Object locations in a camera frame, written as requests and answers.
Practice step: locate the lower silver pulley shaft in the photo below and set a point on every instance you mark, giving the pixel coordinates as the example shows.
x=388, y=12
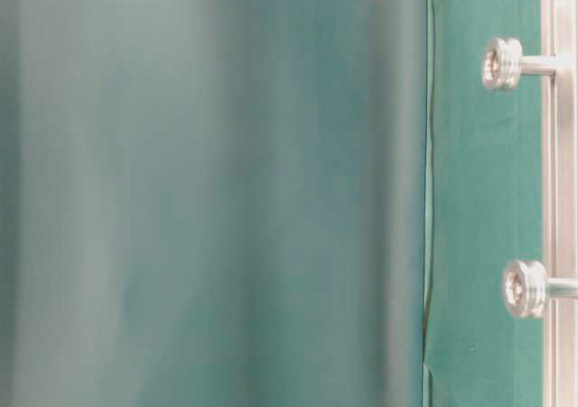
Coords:
x=527, y=289

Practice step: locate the upper silver pulley shaft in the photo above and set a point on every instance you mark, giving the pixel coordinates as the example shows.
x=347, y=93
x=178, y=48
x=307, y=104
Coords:
x=504, y=63

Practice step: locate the green table cloth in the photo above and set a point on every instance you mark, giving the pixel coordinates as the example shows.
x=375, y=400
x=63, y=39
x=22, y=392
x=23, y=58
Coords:
x=483, y=209

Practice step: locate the aluminium extrusion rail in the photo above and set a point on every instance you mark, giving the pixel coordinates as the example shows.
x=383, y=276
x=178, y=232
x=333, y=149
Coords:
x=559, y=136

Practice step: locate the silver pulley shaft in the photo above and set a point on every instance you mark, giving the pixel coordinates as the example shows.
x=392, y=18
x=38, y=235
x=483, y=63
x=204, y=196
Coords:
x=527, y=289
x=504, y=63

